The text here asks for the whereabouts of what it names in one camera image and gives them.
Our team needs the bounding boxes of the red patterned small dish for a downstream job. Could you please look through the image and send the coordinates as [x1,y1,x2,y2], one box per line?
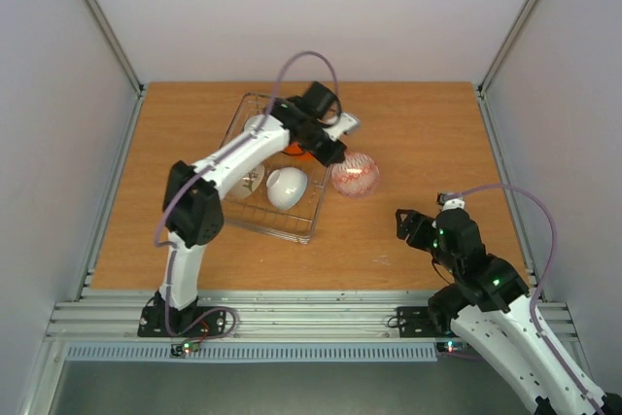
[330,152,380,198]

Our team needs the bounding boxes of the teal and white bowl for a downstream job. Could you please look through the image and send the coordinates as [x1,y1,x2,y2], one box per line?
[243,115,263,131]

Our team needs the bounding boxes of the floral cream bowl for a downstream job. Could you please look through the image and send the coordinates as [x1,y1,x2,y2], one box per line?
[227,163,265,200]

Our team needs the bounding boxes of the chrome wire dish rack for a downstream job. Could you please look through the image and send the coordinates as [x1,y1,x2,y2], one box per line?
[213,91,341,246]

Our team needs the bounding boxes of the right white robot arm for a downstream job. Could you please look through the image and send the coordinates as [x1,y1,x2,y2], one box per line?
[396,208,621,414]

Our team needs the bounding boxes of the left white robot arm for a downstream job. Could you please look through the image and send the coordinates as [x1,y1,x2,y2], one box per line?
[155,82,361,335]

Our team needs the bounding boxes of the right controller board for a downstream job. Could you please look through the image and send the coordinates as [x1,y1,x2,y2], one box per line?
[436,340,469,354]

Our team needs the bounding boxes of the controller board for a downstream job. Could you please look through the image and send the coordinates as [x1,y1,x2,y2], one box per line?
[170,341,201,358]
[436,340,469,354]

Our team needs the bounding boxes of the left controller board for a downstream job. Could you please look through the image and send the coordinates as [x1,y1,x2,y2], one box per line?
[170,341,201,358]

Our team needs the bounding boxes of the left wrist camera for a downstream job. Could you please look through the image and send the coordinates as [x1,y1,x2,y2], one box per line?
[324,112,361,141]

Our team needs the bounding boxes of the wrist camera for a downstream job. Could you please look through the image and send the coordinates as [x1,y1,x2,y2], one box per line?
[324,112,361,141]
[436,192,466,212]

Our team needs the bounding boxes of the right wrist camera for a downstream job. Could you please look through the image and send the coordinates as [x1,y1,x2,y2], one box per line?
[436,192,466,212]

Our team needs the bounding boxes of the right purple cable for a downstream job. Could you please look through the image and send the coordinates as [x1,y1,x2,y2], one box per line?
[444,184,608,415]

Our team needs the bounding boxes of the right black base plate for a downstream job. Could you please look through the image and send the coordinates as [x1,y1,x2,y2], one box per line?
[396,306,451,338]

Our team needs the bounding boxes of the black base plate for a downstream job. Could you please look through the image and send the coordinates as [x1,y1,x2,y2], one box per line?
[396,306,451,338]
[137,293,227,338]

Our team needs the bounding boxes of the grey slotted cable duct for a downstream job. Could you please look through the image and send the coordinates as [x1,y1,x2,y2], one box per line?
[65,342,437,363]

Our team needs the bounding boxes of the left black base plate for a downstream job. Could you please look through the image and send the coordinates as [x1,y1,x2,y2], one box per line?
[137,293,227,338]

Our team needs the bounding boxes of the left aluminium frame post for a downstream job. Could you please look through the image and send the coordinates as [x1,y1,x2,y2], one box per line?
[56,0,147,98]

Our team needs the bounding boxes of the aluminium frame post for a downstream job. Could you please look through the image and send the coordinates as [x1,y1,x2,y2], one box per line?
[475,0,570,98]
[56,0,147,98]

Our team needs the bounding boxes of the aluminium mounting rail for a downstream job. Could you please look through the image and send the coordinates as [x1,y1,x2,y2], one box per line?
[45,288,432,342]

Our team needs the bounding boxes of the right aluminium frame post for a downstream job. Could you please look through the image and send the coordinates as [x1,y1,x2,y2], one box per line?
[475,0,570,98]

